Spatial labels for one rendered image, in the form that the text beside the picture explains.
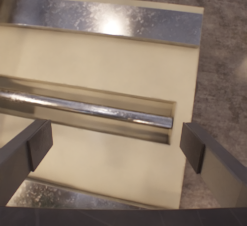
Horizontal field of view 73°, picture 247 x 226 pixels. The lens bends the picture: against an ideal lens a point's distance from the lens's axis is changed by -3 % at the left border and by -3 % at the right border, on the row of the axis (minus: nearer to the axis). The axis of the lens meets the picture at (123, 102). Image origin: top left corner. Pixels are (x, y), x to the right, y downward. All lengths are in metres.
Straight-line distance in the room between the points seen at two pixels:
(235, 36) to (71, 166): 1.53
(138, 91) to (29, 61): 0.47
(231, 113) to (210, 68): 0.38
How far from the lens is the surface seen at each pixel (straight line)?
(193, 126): 0.16
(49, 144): 0.17
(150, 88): 0.66
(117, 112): 0.65
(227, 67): 1.59
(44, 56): 0.80
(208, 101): 1.46
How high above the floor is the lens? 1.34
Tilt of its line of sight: 81 degrees down
